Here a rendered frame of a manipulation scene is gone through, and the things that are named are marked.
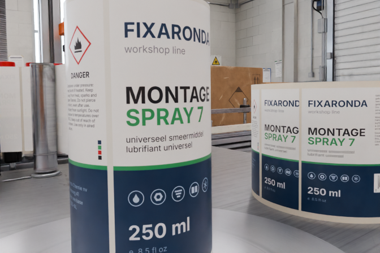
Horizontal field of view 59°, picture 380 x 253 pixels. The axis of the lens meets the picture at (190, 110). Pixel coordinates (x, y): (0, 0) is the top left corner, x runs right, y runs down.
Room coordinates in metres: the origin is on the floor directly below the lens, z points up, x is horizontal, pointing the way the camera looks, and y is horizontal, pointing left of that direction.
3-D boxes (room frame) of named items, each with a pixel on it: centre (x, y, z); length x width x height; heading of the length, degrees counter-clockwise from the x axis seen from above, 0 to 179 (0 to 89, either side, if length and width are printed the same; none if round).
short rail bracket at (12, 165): (0.64, 0.34, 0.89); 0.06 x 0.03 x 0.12; 36
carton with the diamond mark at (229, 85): (1.46, -0.12, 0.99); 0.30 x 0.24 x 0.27; 125
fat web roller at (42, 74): (0.56, 0.24, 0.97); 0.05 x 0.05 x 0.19
